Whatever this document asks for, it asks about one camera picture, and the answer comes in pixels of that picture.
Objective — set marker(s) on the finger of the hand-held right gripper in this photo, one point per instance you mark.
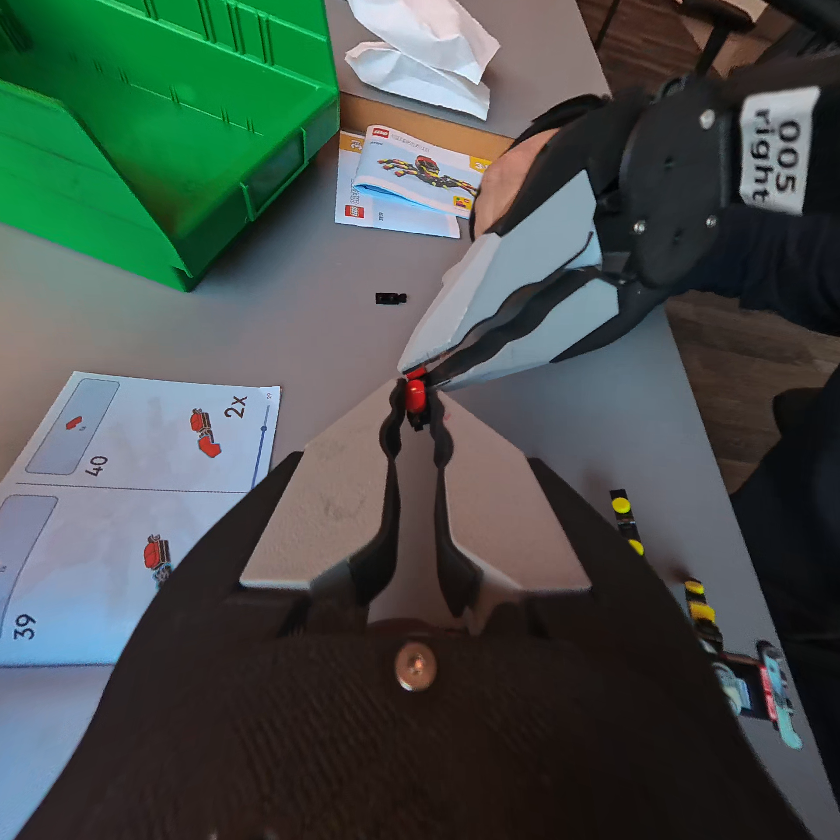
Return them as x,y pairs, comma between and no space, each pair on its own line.
518,262
564,328

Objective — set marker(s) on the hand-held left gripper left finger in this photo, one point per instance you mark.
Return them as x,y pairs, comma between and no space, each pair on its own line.
315,512

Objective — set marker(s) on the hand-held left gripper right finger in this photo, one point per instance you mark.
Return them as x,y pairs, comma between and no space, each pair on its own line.
512,518

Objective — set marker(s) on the red black lego piece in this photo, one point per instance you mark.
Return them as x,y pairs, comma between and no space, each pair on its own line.
414,396

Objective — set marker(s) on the person's right forearm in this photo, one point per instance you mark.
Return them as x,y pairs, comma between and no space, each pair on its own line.
774,275

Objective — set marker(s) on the spider cover lego booklet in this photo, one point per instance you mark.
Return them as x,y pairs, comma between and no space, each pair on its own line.
426,174

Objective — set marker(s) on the blue lego instruction booklet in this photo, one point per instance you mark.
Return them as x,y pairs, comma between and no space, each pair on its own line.
394,220

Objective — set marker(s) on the small black lego piece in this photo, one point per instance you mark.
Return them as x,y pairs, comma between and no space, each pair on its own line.
390,298

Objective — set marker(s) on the open lego instruction booklet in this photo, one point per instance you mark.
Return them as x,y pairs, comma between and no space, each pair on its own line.
118,525

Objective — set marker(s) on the black yellow lego spider model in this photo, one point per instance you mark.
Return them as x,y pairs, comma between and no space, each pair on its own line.
701,613

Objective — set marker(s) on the person's right hand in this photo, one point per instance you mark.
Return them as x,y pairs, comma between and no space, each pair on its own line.
505,184

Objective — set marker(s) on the black office chair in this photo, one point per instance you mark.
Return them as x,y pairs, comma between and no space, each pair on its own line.
718,16

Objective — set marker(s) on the crumpled white paper bag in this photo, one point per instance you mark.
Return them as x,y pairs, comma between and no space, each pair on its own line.
426,59

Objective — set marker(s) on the person's leg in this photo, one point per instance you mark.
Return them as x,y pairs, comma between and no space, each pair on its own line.
807,525

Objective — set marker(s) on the green plastic bin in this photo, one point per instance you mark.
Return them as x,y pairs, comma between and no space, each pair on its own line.
151,131

